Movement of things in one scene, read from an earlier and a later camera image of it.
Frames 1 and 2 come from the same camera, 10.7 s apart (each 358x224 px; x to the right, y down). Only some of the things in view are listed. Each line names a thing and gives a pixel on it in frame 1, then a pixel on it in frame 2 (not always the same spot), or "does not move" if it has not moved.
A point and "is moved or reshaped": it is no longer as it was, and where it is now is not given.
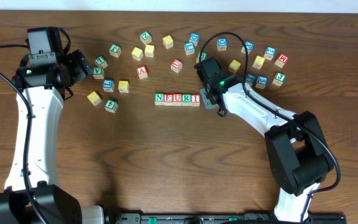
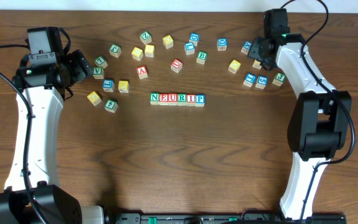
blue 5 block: [261, 81] does not move
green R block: [186, 99] is moved or reshaped
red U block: [176, 65] does not move
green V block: [98, 73] does not move
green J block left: [115, 50] does not move
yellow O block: [234, 66] does not move
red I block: [196, 99] is moved or reshaped
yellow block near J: [137, 53] does not move
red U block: [177, 99] is moved or reshaped
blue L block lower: [108, 85] does not move
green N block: [159, 98] is moved or reshaped
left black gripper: [81, 64] does not move
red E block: [168, 98] is moved or reshaped
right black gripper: [206, 70] → [257, 49]
